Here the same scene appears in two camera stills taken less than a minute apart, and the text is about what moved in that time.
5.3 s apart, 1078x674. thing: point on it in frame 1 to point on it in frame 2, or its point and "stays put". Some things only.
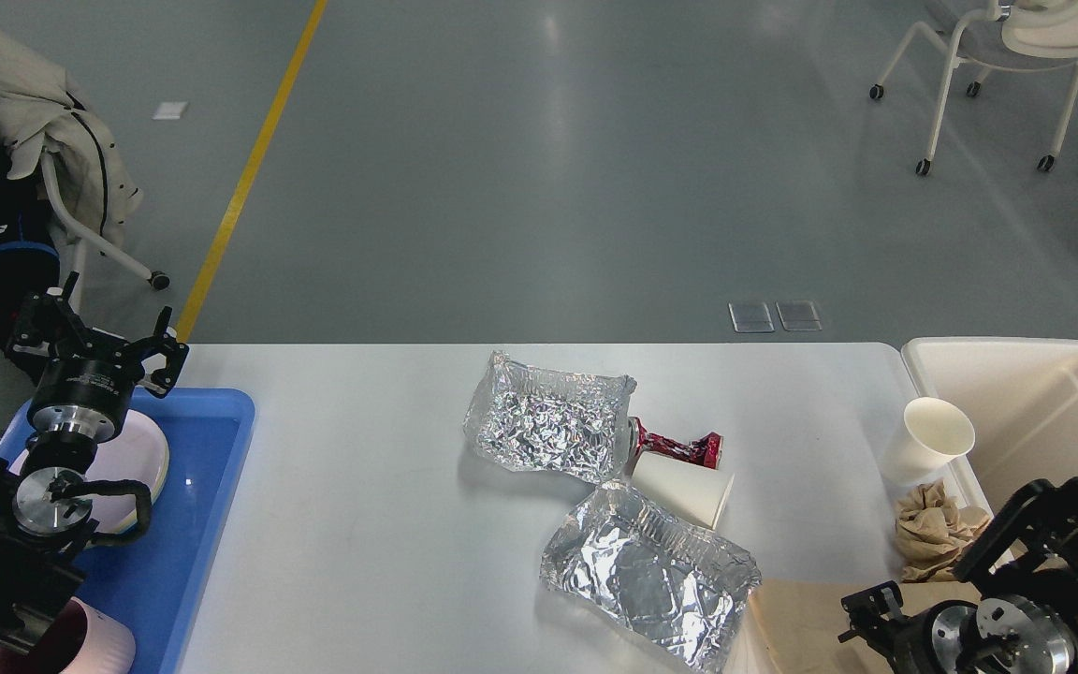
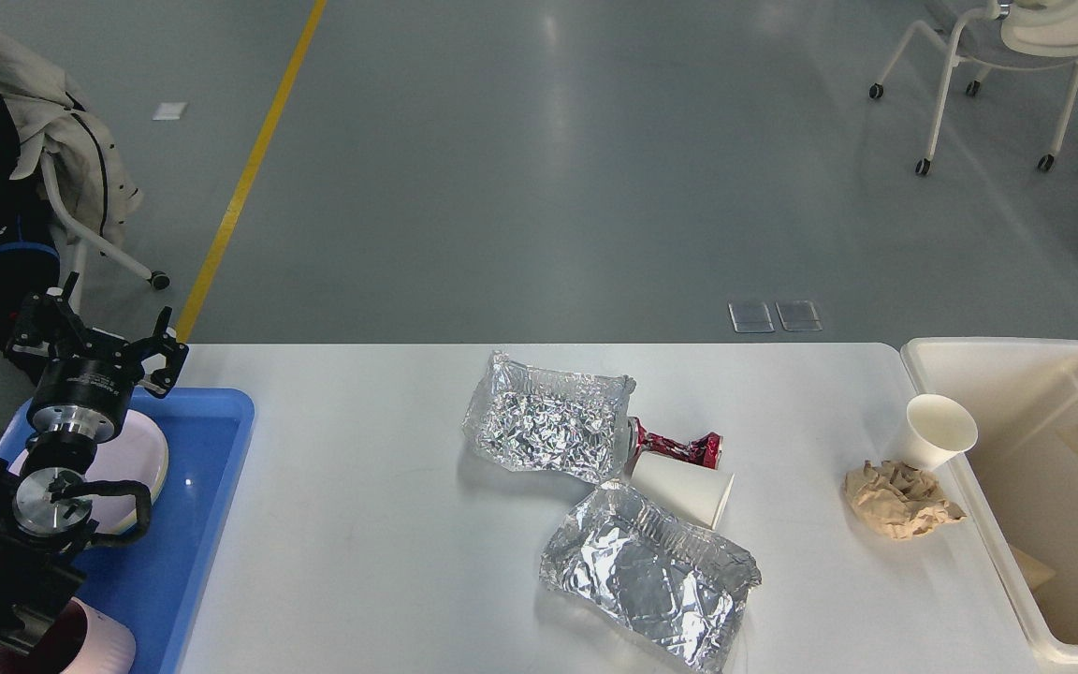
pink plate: (135, 452) stays put
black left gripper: (73, 394) stays put
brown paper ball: (931, 532) to (896, 500)
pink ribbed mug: (80, 638) stays put
